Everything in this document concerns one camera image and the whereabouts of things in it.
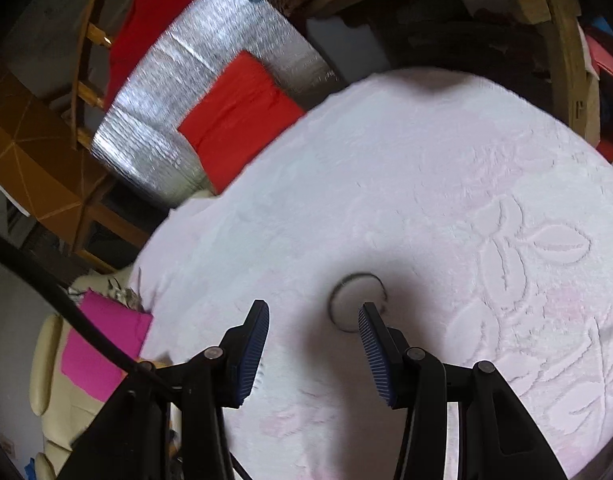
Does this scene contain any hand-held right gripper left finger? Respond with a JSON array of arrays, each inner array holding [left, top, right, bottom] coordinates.
[[58, 299, 270, 480]]

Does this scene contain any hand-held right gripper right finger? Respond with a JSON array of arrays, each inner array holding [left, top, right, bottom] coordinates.
[[357, 302, 569, 480]]

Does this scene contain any white embossed floral blanket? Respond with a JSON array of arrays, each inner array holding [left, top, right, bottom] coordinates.
[[131, 67, 613, 480]]

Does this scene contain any pink cloth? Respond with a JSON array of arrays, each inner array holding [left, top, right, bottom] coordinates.
[[61, 291, 153, 402]]

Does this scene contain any cream leather seat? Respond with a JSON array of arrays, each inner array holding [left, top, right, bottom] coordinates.
[[29, 274, 177, 480]]

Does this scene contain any red cloth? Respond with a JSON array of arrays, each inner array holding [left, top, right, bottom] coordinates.
[[178, 50, 307, 195]]

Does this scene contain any silver insulated foil bag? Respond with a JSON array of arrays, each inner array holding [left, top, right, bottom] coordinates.
[[90, 0, 343, 209]]

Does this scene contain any wooden chair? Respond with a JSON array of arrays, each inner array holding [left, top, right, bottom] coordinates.
[[0, 0, 157, 273]]

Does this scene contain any red garment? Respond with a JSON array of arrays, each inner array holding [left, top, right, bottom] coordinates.
[[104, 0, 222, 106]]

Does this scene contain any black cable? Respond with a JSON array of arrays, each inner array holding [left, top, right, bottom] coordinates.
[[0, 230, 252, 480]]

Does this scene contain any wooden furniture frame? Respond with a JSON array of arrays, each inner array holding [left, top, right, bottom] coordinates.
[[306, 0, 603, 151]]

